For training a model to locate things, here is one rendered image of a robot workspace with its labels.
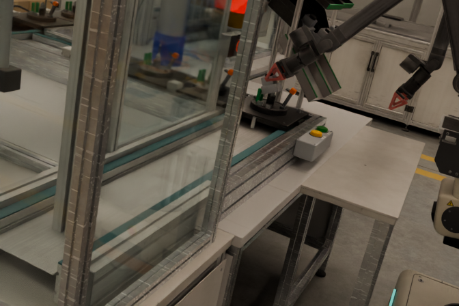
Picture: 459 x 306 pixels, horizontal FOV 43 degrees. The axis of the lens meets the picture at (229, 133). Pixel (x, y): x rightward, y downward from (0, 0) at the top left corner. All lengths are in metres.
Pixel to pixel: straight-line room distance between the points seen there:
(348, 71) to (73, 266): 5.42
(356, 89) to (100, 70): 5.48
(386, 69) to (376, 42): 0.29
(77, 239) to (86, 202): 0.06
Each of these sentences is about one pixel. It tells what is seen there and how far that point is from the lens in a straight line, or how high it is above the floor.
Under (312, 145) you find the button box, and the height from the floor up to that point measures 0.96.
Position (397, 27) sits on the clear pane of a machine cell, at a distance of 6.07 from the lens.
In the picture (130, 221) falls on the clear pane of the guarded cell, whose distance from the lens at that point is 1.04.
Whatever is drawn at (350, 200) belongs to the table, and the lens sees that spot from 1.85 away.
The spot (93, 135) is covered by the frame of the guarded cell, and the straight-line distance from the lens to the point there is 0.83.
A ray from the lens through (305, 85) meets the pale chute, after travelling 2.32.
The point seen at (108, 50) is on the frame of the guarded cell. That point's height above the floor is 1.38.
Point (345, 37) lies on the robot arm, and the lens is 2.05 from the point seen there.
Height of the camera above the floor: 1.56
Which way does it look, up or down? 19 degrees down
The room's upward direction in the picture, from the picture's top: 12 degrees clockwise
